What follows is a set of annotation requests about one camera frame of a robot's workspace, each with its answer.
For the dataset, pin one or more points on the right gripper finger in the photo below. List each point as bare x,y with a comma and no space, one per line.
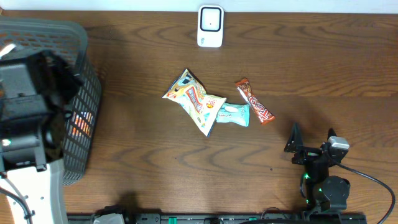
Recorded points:
331,134
295,141

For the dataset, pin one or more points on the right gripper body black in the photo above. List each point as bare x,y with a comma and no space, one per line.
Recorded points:
314,172

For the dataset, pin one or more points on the orange chocolate bar wrapper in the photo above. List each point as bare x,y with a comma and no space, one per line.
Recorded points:
261,112

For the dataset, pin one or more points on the mint green snack packet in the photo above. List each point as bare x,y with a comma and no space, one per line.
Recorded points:
232,113

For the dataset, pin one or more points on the yellow snack chip bag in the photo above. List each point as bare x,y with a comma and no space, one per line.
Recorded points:
191,95

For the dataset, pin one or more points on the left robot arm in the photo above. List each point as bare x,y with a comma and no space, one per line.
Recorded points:
36,87

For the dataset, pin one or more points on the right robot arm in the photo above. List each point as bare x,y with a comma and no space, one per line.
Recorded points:
325,194

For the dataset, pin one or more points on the white barcode scanner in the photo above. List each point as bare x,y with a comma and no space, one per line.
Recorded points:
210,26

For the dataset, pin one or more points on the grey plastic basket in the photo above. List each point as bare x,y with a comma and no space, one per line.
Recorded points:
69,41

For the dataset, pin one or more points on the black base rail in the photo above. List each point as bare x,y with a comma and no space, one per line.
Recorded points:
155,218

